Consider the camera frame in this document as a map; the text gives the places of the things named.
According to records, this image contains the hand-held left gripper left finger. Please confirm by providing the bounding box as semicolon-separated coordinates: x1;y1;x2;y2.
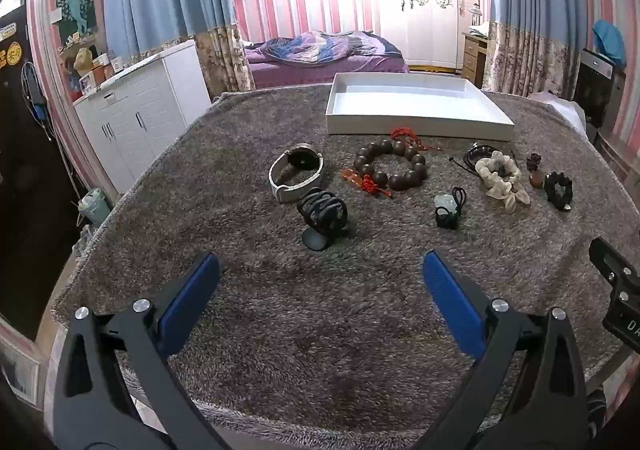
52;252;236;450

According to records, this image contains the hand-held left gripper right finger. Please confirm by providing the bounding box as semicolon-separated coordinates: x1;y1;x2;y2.
415;250;591;450

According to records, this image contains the brown wooden bead bracelet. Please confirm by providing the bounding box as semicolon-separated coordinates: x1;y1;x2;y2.
353;138;429;191

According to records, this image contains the cream scrunchie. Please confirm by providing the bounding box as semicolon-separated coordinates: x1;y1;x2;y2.
474;152;532;215

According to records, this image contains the white strap wristwatch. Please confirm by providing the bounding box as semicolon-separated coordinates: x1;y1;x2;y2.
268;144;325;203

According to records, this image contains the black leather bracelet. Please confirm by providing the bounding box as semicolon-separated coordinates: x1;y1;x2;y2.
449;142;496;171

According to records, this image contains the carved wooden rose pendant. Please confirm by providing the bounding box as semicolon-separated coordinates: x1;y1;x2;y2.
525;153;547;191

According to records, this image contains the red knotted cord charm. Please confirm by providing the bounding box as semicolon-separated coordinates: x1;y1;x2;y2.
390;127;443;154

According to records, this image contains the white shallow box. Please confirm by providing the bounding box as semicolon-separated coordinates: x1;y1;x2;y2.
325;72;516;141

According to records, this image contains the black scrunchie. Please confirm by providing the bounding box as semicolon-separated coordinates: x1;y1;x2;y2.
543;171;574;212

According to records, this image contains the pale green bucket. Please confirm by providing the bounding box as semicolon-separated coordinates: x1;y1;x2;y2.
77;187;114;227

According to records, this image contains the amber pendant with red tassel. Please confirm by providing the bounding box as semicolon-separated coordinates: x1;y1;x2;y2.
341;168;393;198

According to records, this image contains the white cabinet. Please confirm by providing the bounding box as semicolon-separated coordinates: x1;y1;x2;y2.
74;40;213;195

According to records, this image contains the framed picture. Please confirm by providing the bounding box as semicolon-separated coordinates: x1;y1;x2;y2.
0;330;42;407

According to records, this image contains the black appliance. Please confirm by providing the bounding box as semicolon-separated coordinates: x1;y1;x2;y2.
572;50;627;129

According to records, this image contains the wooden desk with drawers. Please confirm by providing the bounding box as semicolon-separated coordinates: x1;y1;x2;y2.
461;32;488;88

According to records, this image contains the blue cloth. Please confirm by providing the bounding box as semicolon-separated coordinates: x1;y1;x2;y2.
592;20;627;69

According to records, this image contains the plush toy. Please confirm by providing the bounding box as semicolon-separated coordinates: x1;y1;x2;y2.
73;47;97;76

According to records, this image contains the white wardrobe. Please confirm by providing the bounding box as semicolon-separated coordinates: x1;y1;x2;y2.
372;0;473;73

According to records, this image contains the bed with purple bedding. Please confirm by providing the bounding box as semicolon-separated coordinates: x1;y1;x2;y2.
242;30;408;90

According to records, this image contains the jade pendant with black cord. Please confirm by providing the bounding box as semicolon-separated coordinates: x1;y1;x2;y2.
434;186;469;231

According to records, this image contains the black cord bracelet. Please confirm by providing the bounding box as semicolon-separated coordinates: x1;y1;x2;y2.
296;190;350;251

